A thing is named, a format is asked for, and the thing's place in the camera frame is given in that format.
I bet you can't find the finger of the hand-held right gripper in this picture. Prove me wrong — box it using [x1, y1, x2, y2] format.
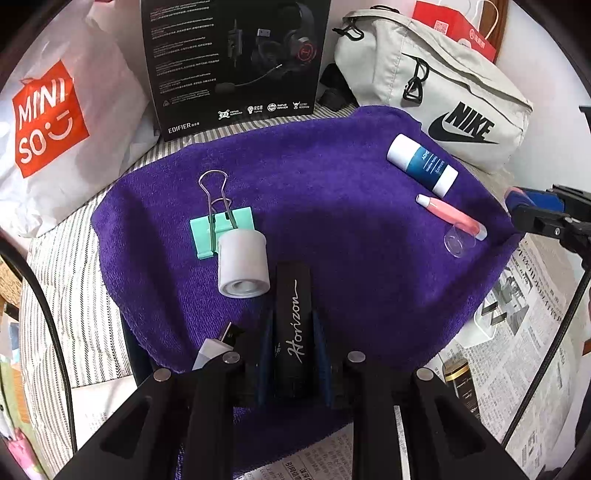
[510, 209, 591, 256]
[505, 184, 591, 214]

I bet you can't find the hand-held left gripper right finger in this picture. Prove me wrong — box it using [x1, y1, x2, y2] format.
[311, 308, 532, 480]

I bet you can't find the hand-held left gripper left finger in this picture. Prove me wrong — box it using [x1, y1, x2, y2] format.
[53, 307, 279, 480]

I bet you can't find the black glasses case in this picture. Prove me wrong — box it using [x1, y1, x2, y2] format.
[268, 262, 324, 403]

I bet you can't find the white bottle with blue label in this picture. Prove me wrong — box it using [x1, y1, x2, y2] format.
[386, 134, 460, 195]

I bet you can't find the green binder clip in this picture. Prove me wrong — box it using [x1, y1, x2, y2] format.
[189, 170, 256, 262]

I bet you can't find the white USB adapter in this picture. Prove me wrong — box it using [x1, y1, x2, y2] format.
[191, 323, 245, 373]

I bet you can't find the newspaper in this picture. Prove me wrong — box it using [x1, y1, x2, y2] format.
[249, 231, 591, 480]

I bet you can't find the pink tube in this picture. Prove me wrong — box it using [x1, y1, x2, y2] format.
[416, 194, 488, 241]

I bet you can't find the clear plastic cap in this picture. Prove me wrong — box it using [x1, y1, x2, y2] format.
[443, 223, 479, 257]

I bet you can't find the white tape roll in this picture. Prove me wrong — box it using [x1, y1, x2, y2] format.
[217, 230, 271, 298]

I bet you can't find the white charger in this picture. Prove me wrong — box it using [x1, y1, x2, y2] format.
[457, 307, 502, 350]

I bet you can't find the black gold-trimmed bottle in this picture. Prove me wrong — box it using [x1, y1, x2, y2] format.
[441, 360, 484, 422]

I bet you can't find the purple towel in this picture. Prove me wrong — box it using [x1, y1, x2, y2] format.
[91, 105, 525, 478]

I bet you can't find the red paper bag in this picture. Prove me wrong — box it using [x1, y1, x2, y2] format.
[411, 0, 502, 64]

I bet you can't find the white waist bag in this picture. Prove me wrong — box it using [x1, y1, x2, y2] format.
[321, 4, 534, 175]

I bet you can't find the striped bed sheet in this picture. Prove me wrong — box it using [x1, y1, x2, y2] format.
[18, 99, 513, 403]

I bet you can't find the white plastic bag red label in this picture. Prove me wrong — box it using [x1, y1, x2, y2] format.
[0, 0, 160, 239]

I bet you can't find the black headphone box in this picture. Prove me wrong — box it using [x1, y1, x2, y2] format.
[141, 0, 332, 142]

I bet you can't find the black cable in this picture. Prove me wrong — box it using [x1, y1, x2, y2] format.
[0, 237, 77, 454]
[501, 274, 591, 446]

